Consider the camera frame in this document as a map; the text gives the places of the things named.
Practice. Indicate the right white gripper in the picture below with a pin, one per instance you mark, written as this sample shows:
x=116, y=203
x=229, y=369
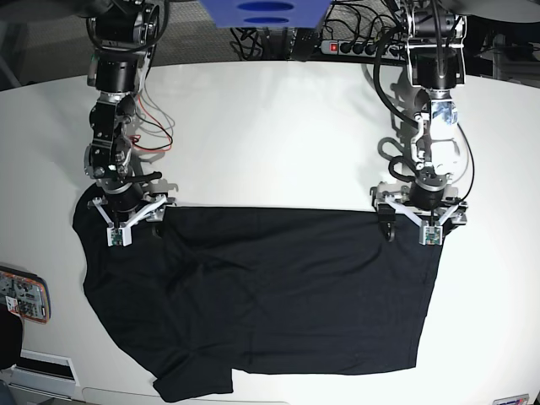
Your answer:
x=125, y=203

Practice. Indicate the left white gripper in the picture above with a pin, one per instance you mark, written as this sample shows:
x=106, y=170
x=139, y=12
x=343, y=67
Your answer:
x=435, y=214

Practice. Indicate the black T-shirt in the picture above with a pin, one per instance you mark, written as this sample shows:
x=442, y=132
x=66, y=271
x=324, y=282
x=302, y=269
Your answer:
x=275, y=291

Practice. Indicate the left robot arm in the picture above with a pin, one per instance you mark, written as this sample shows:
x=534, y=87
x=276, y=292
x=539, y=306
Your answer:
x=435, y=154

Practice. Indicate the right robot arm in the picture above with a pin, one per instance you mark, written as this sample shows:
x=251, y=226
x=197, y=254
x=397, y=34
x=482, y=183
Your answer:
x=125, y=35

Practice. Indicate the orange clear screw box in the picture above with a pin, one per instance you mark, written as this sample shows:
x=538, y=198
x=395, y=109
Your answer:
x=25, y=295

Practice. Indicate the white power strip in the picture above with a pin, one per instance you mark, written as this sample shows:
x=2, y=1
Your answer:
x=360, y=49

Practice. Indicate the black chair edge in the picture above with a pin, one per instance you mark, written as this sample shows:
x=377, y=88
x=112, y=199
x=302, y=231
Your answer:
x=11, y=338

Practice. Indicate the white flat tray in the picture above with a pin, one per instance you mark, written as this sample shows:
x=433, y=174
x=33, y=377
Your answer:
x=46, y=374

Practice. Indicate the black remote control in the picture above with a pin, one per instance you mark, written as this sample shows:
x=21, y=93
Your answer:
x=305, y=41

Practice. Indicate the blue plastic box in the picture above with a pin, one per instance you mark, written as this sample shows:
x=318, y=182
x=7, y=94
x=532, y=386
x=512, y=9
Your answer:
x=266, y=13

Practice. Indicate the small printed card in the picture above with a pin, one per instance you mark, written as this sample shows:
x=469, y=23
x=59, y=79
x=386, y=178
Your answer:
x=522, y=399

